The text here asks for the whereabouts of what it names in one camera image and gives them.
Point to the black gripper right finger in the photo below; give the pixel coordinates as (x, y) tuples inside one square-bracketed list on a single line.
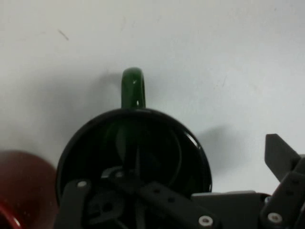
[(283, 164)]

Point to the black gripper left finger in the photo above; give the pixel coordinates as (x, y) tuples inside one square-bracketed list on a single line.
[(162, 195)]

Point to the dark green enamel mug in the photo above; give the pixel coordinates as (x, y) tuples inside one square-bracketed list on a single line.
[(143, 143)]

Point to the red mug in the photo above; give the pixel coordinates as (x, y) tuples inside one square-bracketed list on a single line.
[(21, 181)]

